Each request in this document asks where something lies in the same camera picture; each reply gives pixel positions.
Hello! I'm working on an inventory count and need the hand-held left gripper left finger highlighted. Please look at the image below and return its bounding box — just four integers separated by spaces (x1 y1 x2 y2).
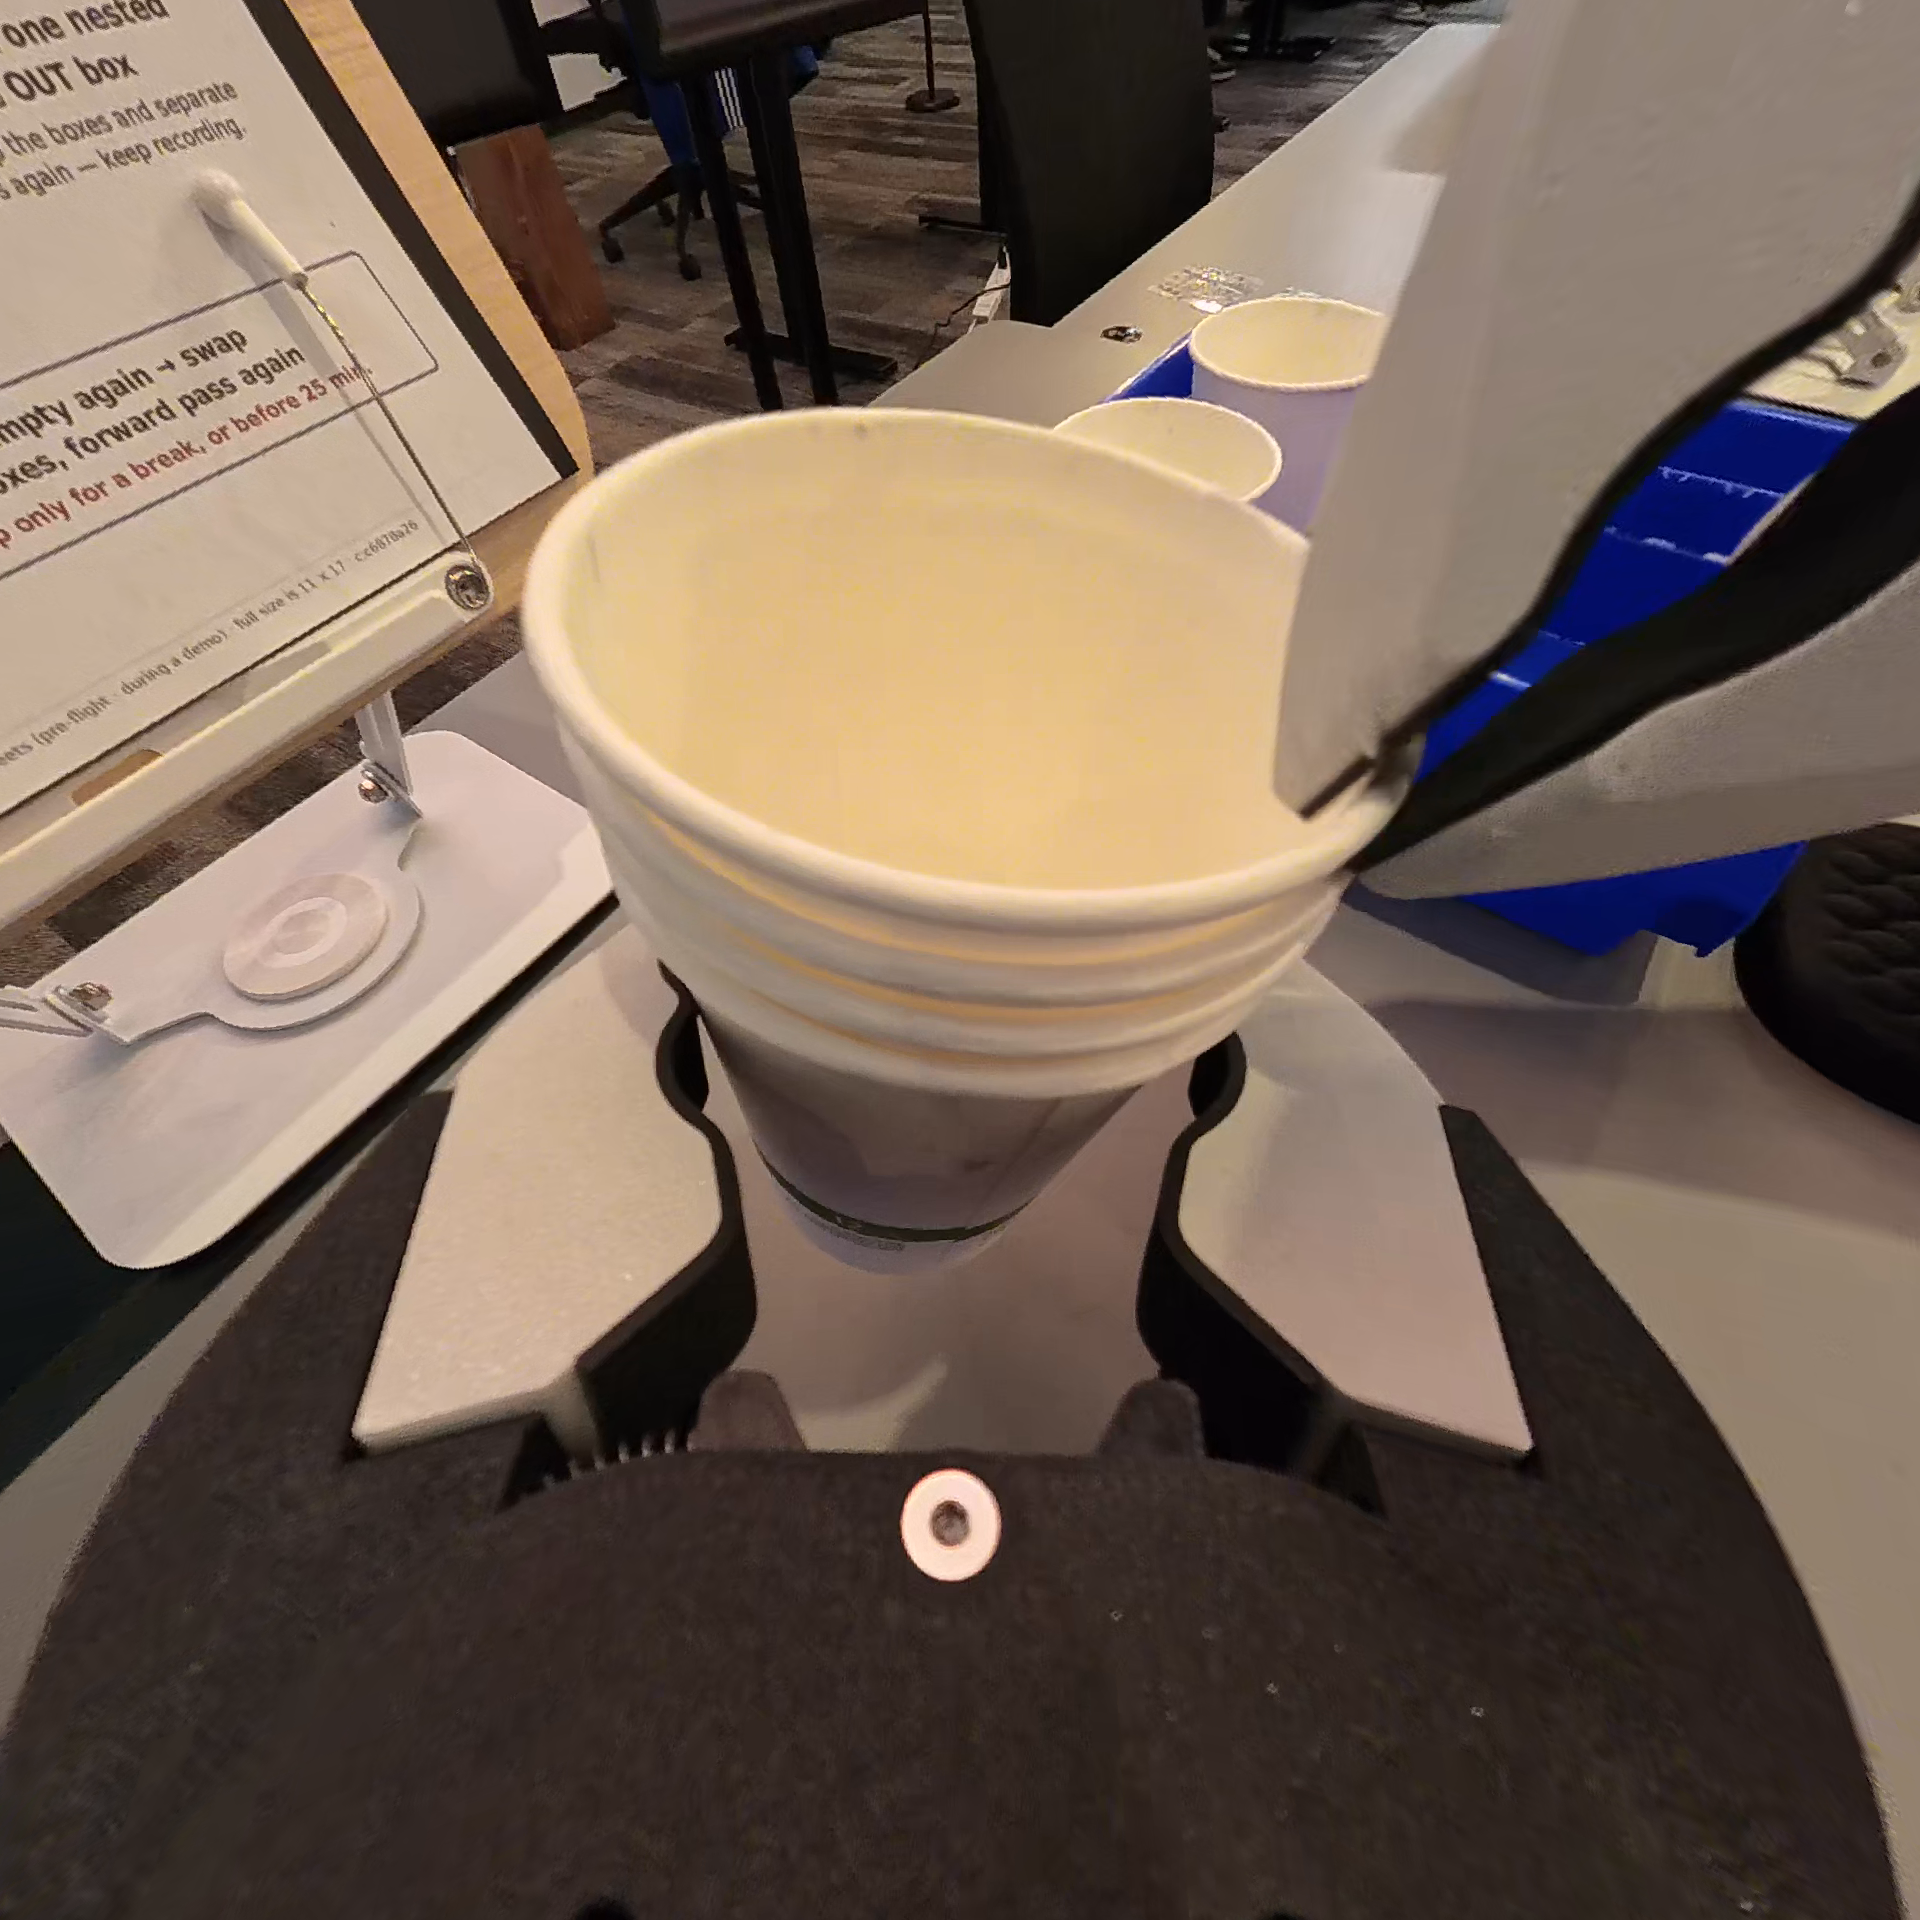
352 960 759 1455

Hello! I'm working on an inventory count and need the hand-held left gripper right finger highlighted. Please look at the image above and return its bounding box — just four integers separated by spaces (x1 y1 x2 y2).
1142 960 1539 1463

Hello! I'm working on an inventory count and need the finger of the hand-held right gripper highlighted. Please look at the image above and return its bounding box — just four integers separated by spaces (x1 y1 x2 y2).
1351 391 1920 902
1273 0 1920 818

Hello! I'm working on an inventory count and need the blue plastic bin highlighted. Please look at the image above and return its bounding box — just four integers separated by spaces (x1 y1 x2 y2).
1112 285 1867 962

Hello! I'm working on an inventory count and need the black wrist rest pad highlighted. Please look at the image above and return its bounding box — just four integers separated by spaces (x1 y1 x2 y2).
1736 824 1920 1127

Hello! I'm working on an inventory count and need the black office chair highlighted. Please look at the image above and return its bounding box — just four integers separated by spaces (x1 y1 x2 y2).
961 0 1216 327

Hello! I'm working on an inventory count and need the black display board stand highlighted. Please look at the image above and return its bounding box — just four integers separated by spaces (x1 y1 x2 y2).
602 0 938 413
355 0 560 145

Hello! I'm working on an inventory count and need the printed instruction sign board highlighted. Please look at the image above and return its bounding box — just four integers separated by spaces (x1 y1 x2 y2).
0 0 572 818

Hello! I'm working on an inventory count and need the instruction sheet on wooden stand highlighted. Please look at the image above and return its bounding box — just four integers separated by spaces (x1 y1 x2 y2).
0 0 598 937

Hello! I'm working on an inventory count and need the wooden post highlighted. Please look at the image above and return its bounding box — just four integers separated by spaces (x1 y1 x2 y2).
451 120 619 349

